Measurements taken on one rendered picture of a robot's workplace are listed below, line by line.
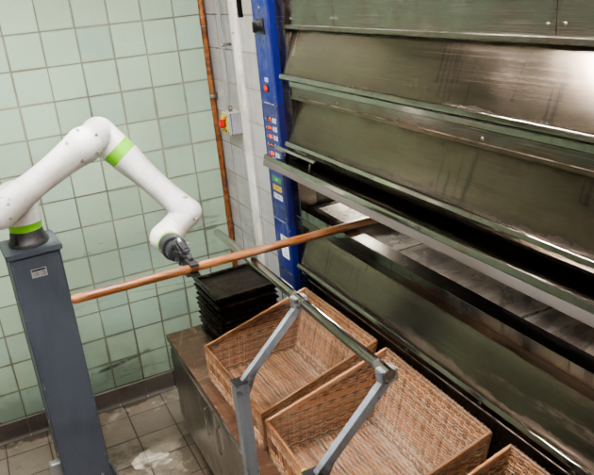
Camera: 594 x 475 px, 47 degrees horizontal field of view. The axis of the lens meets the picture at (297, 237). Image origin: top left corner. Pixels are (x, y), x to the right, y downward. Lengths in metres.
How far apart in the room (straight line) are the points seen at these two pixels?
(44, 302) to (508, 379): 1.75
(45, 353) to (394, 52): 1.77
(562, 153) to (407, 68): 0.58
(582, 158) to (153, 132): 2.34
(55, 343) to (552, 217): 1.98
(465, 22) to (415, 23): 0.21
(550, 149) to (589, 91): 0.17
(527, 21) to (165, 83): 2.15
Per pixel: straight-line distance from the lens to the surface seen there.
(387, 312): 2.33
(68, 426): 3.07
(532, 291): 1.51
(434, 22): 1.88
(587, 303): 1.42
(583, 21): 1.52
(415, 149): 2.02
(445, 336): 2.11
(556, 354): 1.75
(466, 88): 1.77
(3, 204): 2.54
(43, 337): 2.87
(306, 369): 2.79
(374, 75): 2.10
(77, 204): 3.43
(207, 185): 3.57
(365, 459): 2.33
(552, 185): 1.63
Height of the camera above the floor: 2.07
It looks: 21 degrees down
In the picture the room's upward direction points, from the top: 5 degrees counter-clockwise
